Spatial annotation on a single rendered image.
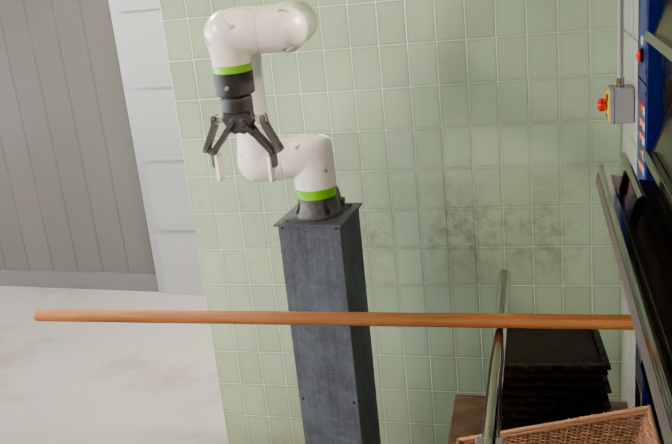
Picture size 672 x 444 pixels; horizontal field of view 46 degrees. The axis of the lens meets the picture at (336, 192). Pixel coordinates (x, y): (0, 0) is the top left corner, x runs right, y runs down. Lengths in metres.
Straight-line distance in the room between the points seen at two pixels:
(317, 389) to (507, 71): 1.23
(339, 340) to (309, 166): 0.55
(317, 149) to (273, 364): 1.24
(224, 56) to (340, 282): 0.88
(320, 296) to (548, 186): 0.92
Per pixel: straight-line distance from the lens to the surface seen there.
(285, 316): 1.76
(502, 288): 1.87
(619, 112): 2.42
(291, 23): 1.79
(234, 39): 1.80
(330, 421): 2.64
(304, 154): 2.32
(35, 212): 5.66
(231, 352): 3.33
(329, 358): 2.52
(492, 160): 2.80
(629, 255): 1.34
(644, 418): 2.09
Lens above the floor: 1.93
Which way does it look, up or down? 16 degrees down
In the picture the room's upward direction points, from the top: 6 degrees counter-clockwise
